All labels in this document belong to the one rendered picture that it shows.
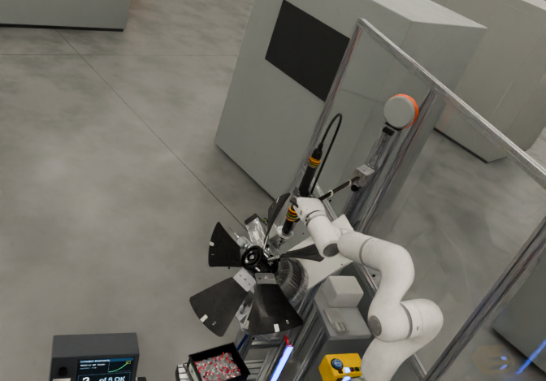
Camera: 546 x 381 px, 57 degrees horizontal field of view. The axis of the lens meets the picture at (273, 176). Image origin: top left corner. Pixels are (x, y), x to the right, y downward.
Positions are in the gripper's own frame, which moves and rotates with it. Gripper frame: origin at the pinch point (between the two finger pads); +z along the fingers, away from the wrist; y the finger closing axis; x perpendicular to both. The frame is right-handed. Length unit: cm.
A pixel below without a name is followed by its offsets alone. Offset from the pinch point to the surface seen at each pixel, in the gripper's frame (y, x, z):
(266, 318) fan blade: -4, -50, -19
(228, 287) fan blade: -13, -59, 6
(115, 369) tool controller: -64, -46, -41
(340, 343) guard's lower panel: 70, -111, 12
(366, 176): 49, -9, 31
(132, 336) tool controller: -59, -42, -31
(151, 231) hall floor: -14, -166, 163
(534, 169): 70, 38, -27
